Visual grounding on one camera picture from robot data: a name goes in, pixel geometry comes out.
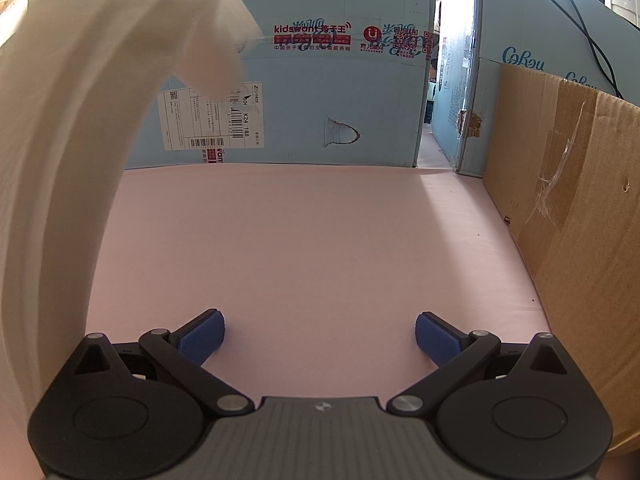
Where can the open brown cardboard box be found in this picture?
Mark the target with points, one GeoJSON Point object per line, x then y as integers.
{"type": "Point", "coordinates": [575, 200]}

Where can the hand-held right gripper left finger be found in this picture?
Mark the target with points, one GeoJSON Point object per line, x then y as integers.
{"type": "Point", "coordinates": [202, 340]}

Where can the narrow light blue cardboard box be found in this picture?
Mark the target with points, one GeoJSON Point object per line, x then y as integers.
{"type": "Point", "coordinates": [515, 25]}

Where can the large light blue cardboard box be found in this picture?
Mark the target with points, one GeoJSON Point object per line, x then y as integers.
{"type": "Point", "coordinates": [325, 105]}

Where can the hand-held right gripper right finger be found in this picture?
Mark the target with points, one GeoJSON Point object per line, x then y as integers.
{"type": "Point", "coordinates": [439, 340]}

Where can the white cloth towel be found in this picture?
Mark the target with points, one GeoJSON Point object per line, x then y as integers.
{"type": "Point", "coordinates": [75, 110]}

